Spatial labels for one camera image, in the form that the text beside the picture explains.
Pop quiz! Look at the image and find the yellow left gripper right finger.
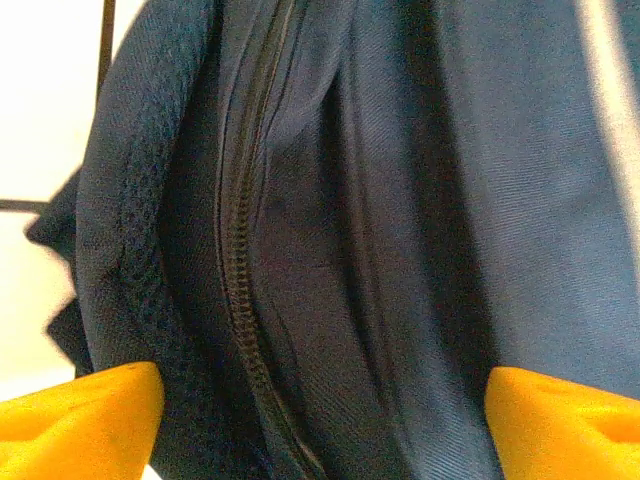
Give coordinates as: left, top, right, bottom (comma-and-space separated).
484, 366, 640, 480

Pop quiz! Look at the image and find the navy blue backpack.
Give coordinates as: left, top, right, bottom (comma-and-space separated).
27, 0, 640, 480

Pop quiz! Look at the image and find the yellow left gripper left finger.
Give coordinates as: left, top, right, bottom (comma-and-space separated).
0, 362, 165, 480

